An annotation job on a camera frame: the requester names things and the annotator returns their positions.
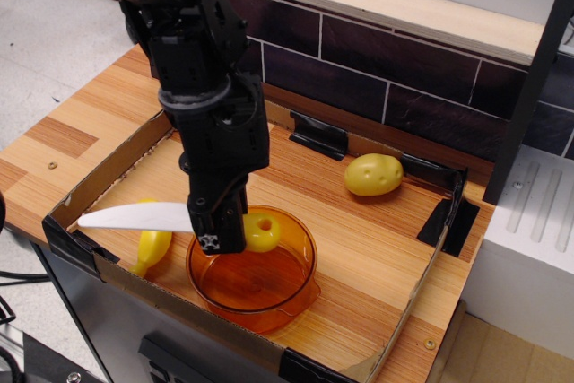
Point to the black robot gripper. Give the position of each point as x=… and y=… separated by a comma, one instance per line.
x=225, y=137

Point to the white toy knife yellow handle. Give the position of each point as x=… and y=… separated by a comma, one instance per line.
x=262, y=231

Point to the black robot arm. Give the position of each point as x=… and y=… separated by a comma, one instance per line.
x=193, y=47

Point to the cardboard fence with black tape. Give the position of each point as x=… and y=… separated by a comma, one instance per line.
x=383, y=294

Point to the orange transparent plastic pot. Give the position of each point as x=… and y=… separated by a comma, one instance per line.
x=259, y=291

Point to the yellow toy banana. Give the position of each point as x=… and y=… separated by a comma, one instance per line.
x=153, y=246

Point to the yellow toy potato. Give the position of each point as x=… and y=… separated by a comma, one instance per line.
x=373, y=174

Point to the white toy sink drainboard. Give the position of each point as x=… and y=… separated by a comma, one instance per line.
x=522, y=278

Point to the black shelf frame wooden top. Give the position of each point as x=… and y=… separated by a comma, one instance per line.
x=442, y=80

